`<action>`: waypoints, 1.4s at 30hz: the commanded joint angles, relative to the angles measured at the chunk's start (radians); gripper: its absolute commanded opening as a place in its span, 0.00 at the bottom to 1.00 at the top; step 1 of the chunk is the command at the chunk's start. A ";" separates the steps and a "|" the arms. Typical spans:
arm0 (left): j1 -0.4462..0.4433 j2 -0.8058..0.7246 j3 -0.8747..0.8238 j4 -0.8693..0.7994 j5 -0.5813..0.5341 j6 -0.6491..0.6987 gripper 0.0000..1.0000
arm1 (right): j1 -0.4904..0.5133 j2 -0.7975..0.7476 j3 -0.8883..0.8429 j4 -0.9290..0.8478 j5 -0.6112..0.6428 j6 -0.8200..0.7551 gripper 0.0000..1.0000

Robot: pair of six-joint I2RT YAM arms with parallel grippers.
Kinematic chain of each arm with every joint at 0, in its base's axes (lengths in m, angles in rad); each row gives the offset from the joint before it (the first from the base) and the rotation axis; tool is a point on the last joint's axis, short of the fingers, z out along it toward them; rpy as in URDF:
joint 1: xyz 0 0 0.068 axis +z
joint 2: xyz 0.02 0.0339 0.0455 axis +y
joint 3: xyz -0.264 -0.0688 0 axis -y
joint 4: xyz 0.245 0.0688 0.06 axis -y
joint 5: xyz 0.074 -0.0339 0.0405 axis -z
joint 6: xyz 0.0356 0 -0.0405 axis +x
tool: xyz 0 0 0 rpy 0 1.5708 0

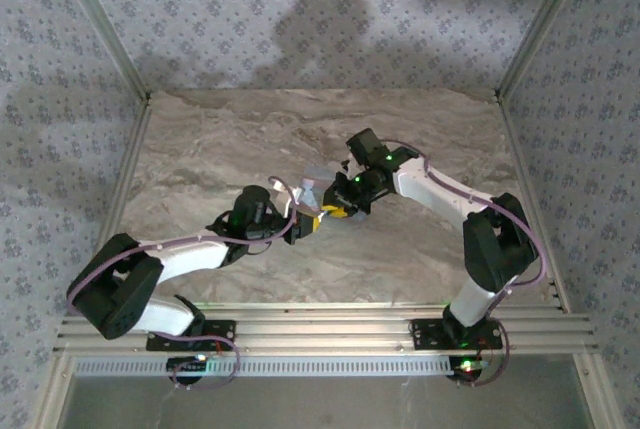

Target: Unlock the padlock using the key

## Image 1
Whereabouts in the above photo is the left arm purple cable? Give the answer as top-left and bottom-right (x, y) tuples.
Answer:
(65, 175), (298, 393)

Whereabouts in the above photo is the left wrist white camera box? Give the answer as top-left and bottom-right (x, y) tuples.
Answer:
(271, 180), (307, 221)

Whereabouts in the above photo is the clear plastic zip bag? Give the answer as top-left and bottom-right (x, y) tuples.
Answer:
(298, 165), (337, 214)

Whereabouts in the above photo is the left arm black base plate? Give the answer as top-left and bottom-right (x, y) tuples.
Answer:
(145, 319), (237, 353)

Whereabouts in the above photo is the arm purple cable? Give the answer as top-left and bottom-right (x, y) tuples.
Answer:
(381, 138), (548, 389)
(65, 175), (298, 393)

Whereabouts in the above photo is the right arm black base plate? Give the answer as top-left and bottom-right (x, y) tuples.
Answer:
(408, 317), (504, 351)

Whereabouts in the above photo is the aluminium table side rail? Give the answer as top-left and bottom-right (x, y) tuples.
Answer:
(67, 98), (154, 318)
(497, 98), (574, 313)

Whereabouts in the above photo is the aluminium corner post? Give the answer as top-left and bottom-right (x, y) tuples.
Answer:
(49, 0), (152, 103)
(493, 0), (597, 103)

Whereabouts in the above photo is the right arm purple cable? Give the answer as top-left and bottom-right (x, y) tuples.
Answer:
(381, 138), (548, 389)

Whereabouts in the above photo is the grey slotted cable duct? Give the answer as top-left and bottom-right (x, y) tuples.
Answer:
(73, 354), (484, 379)

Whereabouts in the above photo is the aluminium mounting rail beam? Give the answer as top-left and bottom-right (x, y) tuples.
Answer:
(53, 313), (599, 354)

